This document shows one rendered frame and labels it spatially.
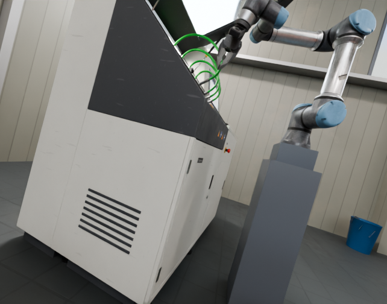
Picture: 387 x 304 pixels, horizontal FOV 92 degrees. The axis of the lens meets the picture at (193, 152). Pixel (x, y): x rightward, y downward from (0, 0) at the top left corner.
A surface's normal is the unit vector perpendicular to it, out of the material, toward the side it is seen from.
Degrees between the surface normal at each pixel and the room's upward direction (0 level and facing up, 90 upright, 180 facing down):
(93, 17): 90
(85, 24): 90
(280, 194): 90
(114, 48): 90
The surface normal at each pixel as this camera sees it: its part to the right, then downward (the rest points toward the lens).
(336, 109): 0.09, 0.19
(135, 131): -0.31, -0.06
